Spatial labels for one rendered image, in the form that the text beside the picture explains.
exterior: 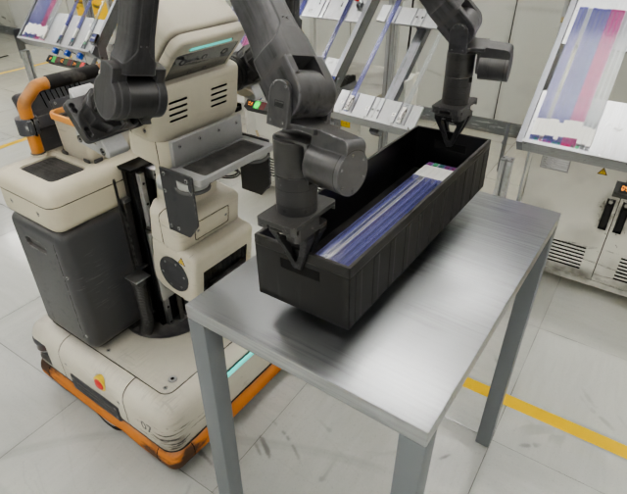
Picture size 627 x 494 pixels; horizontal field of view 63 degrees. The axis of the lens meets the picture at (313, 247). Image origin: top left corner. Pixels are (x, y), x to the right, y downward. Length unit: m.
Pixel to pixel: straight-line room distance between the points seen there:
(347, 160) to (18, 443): 1.53
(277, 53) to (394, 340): 0.46
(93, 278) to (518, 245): 1.07
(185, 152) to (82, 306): 0.57
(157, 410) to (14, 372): 0.79
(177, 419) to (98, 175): 0.66
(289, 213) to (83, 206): 0.81
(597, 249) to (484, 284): 1.38
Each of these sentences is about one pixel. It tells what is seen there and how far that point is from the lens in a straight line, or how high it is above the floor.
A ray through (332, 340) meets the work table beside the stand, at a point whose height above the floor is 0.80.
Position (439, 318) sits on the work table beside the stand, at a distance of 0.88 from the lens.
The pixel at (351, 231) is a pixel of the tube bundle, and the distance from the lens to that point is 0.91.
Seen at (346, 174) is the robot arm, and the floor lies 1.11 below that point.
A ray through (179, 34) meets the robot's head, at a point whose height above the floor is 1.16.
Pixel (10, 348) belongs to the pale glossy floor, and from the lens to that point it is 2.24.
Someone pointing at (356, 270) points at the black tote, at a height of 0.94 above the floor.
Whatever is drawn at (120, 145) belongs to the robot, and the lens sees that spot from 1.11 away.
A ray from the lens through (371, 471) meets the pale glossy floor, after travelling 1.63.
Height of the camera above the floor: 1.37
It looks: 34 degrees down
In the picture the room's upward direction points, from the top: straight up
